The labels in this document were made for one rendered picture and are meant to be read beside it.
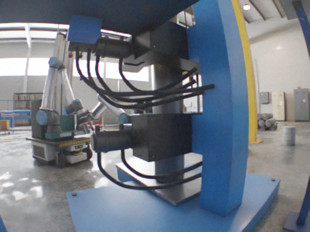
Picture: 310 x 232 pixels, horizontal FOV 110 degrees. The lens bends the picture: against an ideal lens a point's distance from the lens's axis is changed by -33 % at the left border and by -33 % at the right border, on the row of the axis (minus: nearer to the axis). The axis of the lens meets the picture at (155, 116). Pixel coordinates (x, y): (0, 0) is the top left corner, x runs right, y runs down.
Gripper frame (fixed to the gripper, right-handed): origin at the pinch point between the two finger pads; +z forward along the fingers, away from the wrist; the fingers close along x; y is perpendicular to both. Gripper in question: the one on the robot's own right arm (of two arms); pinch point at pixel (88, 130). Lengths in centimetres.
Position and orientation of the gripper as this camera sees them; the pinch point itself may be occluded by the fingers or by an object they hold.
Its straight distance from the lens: 163.2
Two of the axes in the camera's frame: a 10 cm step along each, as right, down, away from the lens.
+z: 4.4, 9.0, 0.2
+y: -8.7, 4.2, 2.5
